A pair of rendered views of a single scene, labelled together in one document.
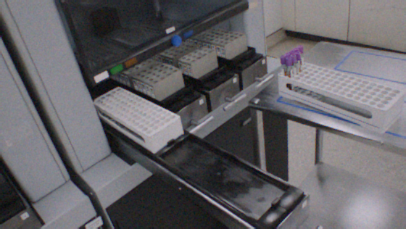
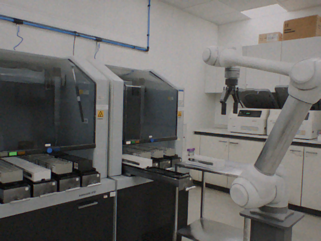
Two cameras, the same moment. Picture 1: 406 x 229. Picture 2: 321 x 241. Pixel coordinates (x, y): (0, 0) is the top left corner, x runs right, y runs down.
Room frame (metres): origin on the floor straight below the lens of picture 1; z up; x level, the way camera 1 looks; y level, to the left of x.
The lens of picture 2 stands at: (-1.34, 0.33, 1.26)
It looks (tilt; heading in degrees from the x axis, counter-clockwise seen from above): 3 degrees down; 351
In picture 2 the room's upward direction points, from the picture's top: 2 degrees clockwise
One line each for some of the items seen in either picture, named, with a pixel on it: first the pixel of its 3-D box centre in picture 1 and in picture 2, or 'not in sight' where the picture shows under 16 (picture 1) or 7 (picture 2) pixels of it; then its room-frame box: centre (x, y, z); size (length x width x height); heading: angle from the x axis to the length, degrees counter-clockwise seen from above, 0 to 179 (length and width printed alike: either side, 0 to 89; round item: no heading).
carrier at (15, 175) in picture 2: not in sight; (11, 176); (0.31, 0.88, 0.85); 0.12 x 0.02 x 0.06; 128
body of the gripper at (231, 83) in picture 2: not in sight; (231, 86); (0.30, -0.36, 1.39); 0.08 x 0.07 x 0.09; 127
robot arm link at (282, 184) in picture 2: not in sight; (272, 182); (0.06, -0.51, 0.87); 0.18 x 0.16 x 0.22; 120
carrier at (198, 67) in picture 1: (202, 64); (157, 154); (1.02, -0.03, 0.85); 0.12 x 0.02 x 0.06; 127
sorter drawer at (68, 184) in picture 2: not in sight; (46, 172); (0.68, 0.79, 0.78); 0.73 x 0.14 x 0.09; 38
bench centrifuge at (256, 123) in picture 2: not in sight; (254, 111); (2.61, -1.71, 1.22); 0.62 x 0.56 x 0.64; 126
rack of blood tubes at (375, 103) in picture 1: (336, 93); (204, 161); (0.71, -0.34, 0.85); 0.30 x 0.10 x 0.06; 35
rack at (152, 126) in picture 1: (135, 117); (133, 161); (0.80, 0.18, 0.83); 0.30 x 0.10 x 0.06; 38
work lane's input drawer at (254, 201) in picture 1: (180, 158); (150, 172); (0.66, 0.07, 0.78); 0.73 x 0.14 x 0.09; 38
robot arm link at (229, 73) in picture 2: not in sight; (231, 74); (0.30, -0.36, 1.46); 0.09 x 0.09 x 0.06
